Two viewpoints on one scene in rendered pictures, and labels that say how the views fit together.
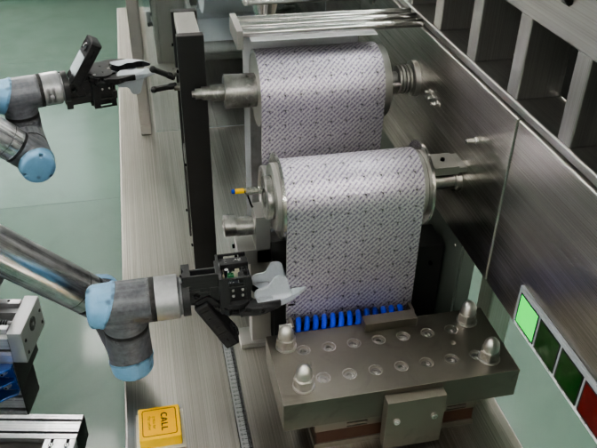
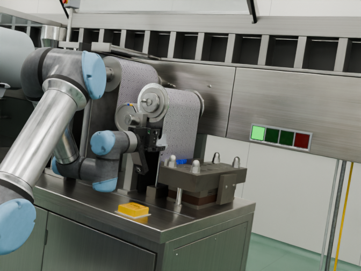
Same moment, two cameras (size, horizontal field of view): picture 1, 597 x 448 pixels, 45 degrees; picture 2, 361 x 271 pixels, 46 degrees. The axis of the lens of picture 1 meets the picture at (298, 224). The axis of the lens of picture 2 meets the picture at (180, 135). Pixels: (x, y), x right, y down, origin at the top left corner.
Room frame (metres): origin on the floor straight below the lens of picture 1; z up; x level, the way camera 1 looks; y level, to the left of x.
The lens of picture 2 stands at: (-0.23, 1.07, 1.29)
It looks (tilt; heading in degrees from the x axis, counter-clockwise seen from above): 5 degrees down; 316
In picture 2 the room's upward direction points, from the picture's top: 8 degrees clockwise
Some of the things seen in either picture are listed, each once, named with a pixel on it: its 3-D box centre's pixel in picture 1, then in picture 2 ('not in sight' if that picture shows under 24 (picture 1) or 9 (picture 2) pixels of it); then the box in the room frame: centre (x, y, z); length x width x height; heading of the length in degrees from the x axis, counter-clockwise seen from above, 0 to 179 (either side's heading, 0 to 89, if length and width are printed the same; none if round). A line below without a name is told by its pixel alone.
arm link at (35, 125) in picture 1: (27, 137); not in sight; (1.48, 0.63, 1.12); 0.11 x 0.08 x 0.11; 26
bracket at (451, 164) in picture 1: (445, 163); not in sight; (1.09, -0.25, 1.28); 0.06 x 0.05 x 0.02; 103
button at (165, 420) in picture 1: (160, 426); (133, 209); (0.82, 0.23, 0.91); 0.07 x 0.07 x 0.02; 13
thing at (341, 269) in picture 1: (352, 270); (179, 138); (1.00, -0.10, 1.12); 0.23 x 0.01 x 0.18; 103
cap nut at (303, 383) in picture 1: (304, 376); (195, 166); (0.81, -0.01, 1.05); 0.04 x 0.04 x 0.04
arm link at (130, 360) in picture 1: (126, 340); (101, 172); (0.92, 0.30, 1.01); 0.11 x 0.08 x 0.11; 30
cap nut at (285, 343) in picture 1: (286, 336); (172, 161); (0.90, 0.02, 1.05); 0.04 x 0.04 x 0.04
